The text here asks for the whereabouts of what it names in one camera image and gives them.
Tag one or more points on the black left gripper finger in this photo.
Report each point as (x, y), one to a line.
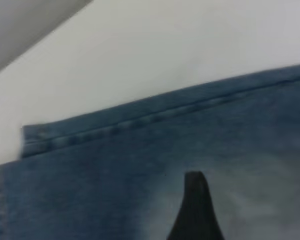
(195, 215)

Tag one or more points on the blue denim jeans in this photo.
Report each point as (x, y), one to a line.
(115, 187)

